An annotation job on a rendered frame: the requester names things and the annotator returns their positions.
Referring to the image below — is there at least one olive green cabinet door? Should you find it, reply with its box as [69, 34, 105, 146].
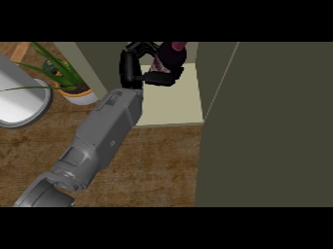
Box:
[195, 41, 333, 208]

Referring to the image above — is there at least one white cylinder with grey base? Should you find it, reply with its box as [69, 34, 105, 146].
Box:
[0, 42, 56, 129]

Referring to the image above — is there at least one dark red wine bottle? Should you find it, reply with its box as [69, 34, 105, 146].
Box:
[151, 41, 190, 76]

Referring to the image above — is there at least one green plant in white pot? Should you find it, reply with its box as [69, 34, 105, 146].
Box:
[0, 41, 100, 106]

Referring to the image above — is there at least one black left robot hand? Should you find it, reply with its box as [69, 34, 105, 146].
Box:
[118, 41, 189, 90]

